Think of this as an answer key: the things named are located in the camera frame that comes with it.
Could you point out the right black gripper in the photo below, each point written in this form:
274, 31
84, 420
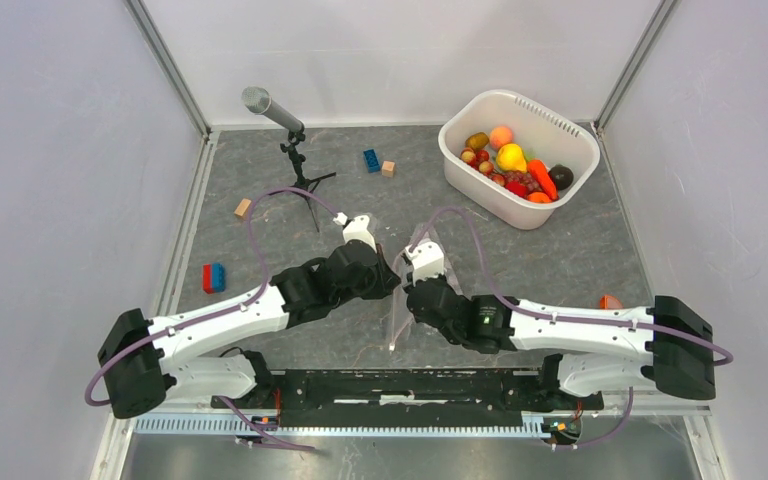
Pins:
438, 280

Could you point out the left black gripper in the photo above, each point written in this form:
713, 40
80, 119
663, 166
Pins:
383, 283

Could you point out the clear zip top bag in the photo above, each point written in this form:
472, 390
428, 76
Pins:
401, 319

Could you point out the strawberry bunch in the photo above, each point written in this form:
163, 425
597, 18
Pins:
479, 160

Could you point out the yellow pear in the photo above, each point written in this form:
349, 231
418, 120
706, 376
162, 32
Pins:
511, 157

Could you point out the white plastic basket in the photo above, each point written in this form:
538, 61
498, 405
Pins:
541, 133

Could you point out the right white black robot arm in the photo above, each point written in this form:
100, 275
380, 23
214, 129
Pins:
667, 345

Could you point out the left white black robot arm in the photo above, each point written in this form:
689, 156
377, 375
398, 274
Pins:
147, 361

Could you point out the small wooden cube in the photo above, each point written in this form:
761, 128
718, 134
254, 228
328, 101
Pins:
388, 169

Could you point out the wooden block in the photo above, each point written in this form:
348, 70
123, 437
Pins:
243, 209

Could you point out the red bell pepper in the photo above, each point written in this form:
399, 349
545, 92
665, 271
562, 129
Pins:
517, 189

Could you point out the red blue toy brick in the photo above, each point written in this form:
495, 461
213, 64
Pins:
213, 278

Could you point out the orange tangerine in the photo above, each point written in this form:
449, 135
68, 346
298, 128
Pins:
539, 198

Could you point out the purple grapes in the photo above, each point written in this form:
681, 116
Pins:
524, 178

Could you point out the brown kiwi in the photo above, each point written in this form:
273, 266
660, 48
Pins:
477, 141

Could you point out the orange carrot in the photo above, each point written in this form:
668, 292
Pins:
537, 169

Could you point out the orange toy piece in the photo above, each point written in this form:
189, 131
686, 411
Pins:
609, 302

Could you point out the dark avocado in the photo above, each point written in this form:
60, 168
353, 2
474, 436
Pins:
562, 177

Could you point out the peach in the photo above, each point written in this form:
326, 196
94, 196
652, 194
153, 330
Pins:
500, 136

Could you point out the grey microphone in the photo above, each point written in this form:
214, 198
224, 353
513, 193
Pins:
259, 102

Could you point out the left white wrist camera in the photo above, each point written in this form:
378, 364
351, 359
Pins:
356, 229

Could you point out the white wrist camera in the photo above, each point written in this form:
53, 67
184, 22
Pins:
426, 261
356, 229

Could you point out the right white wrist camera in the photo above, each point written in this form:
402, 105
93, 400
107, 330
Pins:
426, 261

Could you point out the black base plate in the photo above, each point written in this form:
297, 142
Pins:
485, 397

